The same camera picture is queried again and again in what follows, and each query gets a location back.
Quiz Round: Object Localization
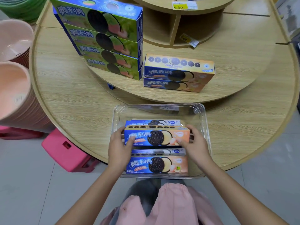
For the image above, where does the person's left hand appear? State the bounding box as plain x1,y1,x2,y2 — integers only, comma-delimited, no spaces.
108,126,136,171

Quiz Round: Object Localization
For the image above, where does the person's right hand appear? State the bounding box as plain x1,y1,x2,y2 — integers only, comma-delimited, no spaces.
176,125,213,170

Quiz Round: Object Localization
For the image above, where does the orange and blue cookie box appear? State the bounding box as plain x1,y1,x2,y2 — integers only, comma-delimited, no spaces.
124,125,190,147
144,53,216,85
126,156,189,174
125,119,184,127
131,148,186,158
143,78,207,93

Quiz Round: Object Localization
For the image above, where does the person's right forearm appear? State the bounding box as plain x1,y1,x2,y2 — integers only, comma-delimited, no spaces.
195,159,290,225

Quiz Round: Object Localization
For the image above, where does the person's left forearm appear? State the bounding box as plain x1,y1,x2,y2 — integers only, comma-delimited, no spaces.
56,163,129,225

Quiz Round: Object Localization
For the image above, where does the clear plastic tray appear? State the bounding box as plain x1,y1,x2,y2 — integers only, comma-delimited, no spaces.
112,103,213,179

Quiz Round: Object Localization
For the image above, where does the grey garment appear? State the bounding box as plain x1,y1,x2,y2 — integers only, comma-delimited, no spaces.
109,179,186,225

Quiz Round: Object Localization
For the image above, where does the pink plastic stool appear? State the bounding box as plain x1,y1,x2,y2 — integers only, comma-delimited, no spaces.
41,128,100,173
0,125,44,140

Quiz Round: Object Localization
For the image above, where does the pink garment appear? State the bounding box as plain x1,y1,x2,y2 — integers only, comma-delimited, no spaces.
100,182,223,225

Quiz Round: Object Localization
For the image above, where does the green and blue cookie box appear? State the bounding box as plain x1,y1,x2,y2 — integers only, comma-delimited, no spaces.
75,41,143,73
49,0,143,43
63,22,143,59
83,55,144,81

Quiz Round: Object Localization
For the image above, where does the round wooden display stand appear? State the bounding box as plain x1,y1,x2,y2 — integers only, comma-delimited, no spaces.
29,0,300,171

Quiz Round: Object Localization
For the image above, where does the yellow and white price tag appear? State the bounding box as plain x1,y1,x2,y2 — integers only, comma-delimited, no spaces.
180,33,200,48
172,1,198,10

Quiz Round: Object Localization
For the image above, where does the stack of pink plastic basins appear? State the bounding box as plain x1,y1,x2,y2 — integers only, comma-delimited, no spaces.
0,61,55,133
0,19,35,69

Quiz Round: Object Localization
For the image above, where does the stack of green plastic basins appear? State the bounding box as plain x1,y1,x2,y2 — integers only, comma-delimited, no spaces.
0,0,48,24

